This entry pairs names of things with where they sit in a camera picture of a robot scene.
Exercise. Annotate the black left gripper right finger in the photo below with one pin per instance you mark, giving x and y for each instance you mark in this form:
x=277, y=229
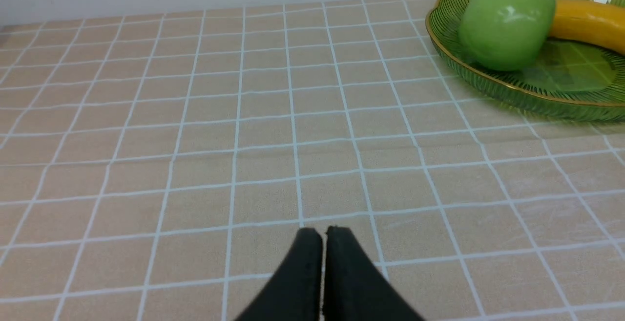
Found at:
x=354, y=289

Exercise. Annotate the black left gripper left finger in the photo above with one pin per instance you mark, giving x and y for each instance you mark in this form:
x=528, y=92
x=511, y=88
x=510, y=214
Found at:
x=293, y=293

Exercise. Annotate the beige checkered tablecloth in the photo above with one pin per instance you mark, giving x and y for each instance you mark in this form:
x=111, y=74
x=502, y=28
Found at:
x=157, y=167

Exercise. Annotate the green apple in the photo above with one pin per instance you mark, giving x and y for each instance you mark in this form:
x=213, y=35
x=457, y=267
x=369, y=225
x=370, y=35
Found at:
x=505, y=35

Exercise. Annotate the green glass plate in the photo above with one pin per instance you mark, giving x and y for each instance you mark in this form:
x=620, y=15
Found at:
x=568, y=80

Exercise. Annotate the yellow banana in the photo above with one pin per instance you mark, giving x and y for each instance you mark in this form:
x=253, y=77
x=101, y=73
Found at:
x=586, y=21

